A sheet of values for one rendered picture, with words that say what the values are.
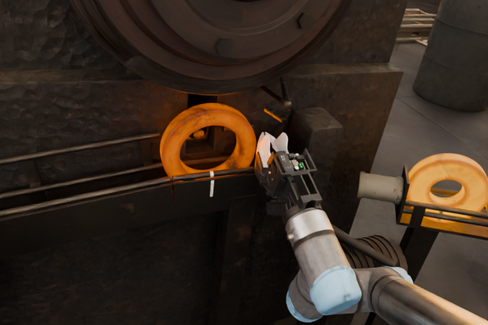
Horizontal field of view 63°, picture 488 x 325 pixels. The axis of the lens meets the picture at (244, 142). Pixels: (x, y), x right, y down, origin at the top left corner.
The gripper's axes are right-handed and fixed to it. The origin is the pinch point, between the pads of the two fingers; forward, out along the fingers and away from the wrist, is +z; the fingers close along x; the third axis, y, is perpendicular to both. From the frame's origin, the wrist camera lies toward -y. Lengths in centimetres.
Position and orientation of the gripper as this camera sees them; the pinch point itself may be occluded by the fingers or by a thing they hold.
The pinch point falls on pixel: (264, 139)
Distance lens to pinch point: 82.3
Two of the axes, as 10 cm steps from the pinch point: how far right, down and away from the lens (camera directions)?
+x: -9.4, 0.9, -3.4
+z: -2.8, -7.6, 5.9
